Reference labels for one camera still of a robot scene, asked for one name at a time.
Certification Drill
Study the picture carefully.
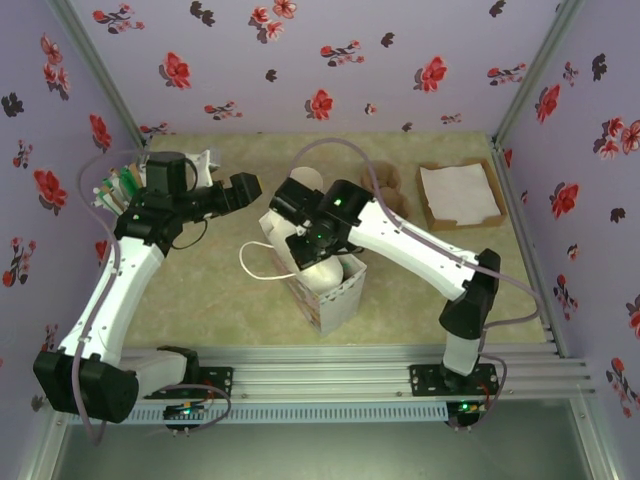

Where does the stack of paper cups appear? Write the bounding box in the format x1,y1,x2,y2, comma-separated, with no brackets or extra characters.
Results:
291,167,324,194

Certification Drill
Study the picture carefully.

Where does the stack of brown pulp carriers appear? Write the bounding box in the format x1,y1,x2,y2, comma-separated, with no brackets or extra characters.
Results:
360,159,411,221

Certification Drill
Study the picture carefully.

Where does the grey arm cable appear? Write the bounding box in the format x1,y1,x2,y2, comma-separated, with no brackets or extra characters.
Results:
290,138,544,432
72,147,234,446

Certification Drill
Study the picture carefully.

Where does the grey slotted cable duct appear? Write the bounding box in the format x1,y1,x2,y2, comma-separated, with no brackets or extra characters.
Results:
67,402,450,425

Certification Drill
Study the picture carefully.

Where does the grey right arm cable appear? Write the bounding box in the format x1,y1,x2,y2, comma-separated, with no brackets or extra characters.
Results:
290,138,544,432

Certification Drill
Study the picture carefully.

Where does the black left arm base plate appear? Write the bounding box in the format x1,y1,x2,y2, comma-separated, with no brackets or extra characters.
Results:
143,366,235,400

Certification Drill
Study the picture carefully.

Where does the white paper bag with handles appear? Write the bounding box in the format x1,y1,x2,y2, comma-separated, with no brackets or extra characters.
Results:
238,209,369,337

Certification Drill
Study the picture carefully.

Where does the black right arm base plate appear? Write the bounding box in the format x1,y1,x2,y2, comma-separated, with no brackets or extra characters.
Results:
408,363,501,397

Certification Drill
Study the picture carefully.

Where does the aluminium frame post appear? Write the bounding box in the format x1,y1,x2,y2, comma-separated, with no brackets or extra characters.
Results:
492,0,586,146
47,0,151,151

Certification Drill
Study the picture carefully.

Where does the stack of white napkins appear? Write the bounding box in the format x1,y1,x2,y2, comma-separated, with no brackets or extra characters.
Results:
420,162,503,224

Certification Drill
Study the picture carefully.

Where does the grey left arm cable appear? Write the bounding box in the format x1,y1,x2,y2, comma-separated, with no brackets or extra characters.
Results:
72,147,234,446

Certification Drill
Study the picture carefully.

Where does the brown cardboard tray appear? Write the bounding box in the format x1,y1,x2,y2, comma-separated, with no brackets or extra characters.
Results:
416,158,509,231

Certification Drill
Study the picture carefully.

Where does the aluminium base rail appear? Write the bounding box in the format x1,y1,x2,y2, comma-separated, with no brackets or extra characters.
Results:
49,343,596,401

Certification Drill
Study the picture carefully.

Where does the white wrapped straw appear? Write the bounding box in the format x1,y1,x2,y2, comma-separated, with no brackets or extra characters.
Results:
91,185,126,217

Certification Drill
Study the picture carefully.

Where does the white paper napkin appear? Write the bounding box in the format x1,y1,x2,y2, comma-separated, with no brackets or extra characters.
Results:
287,249,347,295

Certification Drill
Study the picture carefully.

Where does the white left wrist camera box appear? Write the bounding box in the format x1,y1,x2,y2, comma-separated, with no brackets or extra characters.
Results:
180,147,222,190

